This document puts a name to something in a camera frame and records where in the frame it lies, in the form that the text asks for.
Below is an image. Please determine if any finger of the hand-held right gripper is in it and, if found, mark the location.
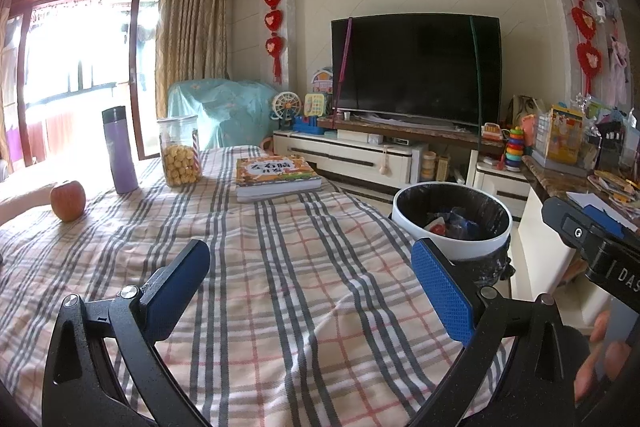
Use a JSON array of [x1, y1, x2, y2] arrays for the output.
[[541, 197, 619, 259], [583, 205, 640, 248]]

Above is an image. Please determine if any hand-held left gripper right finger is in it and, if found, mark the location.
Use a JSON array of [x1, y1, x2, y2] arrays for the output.
[[407, 237, 581, 427]]

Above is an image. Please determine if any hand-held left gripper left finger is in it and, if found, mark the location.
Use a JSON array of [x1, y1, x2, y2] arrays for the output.
[[41, 238, 211, 427]]

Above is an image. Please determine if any white bin with black liner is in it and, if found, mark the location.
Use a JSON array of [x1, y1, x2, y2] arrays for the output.
[[391, 182, 513, 288]]

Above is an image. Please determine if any person's right hand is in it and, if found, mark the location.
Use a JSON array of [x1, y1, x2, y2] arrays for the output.
[[574, 309, 633, 403]]

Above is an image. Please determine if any stack of papers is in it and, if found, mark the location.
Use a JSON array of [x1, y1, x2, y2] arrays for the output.
[[587, 172, 640, 208]]

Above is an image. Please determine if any brown marble counter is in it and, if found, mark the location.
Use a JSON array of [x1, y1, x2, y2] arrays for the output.
[[520, 154, 640, 228]]

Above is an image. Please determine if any yellow printed box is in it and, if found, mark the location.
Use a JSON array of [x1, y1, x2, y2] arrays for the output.
[[545, 106, 586, 165]]

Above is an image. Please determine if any plaid tablecloth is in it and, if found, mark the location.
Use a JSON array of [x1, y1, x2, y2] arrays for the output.
[[0, 146, 516, 427]]

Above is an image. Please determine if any brown paper bag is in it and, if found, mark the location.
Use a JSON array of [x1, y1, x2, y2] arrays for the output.
[[509, 94, 538, 128]]

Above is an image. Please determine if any clear cookie jar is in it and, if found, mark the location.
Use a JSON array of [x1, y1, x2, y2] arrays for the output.
[[157, 116, 203, 188]]

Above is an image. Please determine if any red apple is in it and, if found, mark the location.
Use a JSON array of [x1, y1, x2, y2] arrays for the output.
[[50, 180, 87, 223]]

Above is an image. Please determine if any colourful children's book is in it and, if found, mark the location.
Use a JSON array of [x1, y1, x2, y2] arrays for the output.
[[235, 155, 325, 202]]

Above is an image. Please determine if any purple thermos bottle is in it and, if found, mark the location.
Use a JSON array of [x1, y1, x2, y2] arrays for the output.
[[102, 106, 139, 194]]

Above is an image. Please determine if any pink hanging garment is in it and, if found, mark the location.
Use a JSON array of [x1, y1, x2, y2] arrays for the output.
[[607, 34, 631, 108]]

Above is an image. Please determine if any white TV cabinet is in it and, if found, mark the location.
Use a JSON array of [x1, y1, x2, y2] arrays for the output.
[[272, 129, 531, 223]]

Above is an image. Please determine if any brown wooden TV riser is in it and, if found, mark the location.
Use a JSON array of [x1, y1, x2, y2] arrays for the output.
[[317, 116, 506, 148]]

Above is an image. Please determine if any teal covered armchair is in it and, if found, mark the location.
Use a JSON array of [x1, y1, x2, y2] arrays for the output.
[[166, 78, 281, 150]]

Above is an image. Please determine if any green stick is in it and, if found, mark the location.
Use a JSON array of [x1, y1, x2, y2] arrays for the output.
[[469, 18, 483, 128]]

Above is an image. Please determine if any pink sofa cushion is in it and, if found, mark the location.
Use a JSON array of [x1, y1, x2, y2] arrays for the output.
[[0, 184, 58, 228]]

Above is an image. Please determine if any blue block toy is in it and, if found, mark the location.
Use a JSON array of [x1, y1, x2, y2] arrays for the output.
[[292, 116, 323, 134]]

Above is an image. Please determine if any ferris wheel toy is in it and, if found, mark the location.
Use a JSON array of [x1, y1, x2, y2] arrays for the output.
[[272, 92, 303, 131]]

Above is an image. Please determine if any black television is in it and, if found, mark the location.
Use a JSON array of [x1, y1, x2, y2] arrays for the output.
[[331, 13, 502, 126]]

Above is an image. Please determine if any yellow toy cube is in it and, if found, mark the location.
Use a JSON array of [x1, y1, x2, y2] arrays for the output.
[[304, 93, 331, 118]]

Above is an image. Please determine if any house shaped toy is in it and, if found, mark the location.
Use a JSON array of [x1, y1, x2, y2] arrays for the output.
[[311, 67, 335, 98]]

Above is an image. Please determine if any beige striped curtain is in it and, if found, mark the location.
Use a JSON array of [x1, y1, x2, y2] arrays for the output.
[[0, 0, 16, 175], [155, 0, 231, 118]]

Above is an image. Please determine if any pink stick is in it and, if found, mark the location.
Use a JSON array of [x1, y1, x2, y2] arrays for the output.
[[336, 18, 352, 108]]

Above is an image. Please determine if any rainbow stacking ring toy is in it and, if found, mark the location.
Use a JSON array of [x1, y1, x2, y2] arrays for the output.
[[502, 127, 526, 171]]

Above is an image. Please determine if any red heart string decoration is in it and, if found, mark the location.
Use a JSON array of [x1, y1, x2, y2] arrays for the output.
[[263, 0, 285, 84], [550, 0, 603, 95]]

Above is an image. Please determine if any wooden balcony door frame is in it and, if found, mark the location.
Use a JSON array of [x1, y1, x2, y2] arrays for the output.
[[12, 0, 162, 168]]

